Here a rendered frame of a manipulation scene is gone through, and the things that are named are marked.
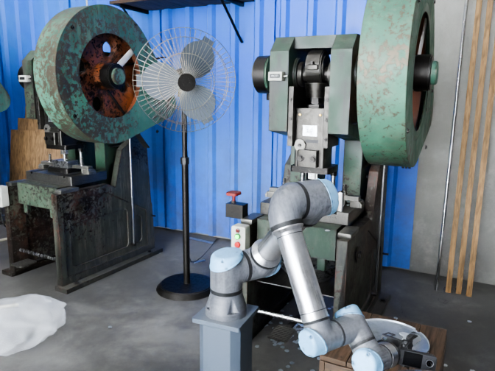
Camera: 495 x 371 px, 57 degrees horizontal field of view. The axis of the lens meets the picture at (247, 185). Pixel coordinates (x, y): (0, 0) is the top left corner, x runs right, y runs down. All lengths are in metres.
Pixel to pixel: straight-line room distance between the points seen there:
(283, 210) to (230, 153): 2.49
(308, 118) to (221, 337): 1.08
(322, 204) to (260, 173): 2.32
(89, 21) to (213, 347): 1.95
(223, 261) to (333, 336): 0.50
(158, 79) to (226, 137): 1.31
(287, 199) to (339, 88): 0.91
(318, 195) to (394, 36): 0.71
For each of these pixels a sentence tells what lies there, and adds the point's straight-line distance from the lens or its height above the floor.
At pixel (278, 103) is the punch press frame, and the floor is 1.19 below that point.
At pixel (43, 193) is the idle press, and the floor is 0.60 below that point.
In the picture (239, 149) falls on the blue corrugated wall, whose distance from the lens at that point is 3.74.
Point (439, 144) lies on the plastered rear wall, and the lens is 3.34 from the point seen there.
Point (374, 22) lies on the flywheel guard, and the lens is 1.85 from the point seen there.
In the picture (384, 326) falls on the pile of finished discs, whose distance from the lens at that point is 1.92.
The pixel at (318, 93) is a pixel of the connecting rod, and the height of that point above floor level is 1.24.
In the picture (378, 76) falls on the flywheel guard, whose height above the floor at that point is 1.30.
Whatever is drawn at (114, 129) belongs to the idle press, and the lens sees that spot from 2.99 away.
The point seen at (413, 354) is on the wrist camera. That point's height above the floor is 0.49.
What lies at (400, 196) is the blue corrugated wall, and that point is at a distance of 3.39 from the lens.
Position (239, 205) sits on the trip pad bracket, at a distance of 2.22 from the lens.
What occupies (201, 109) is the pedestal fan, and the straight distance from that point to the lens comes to 2.72.
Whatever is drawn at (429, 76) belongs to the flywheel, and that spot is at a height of 1.31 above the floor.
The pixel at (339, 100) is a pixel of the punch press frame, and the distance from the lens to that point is 2.11.
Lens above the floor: 1.23
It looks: 11 degrees down
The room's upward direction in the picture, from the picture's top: 1 degrees clockwise
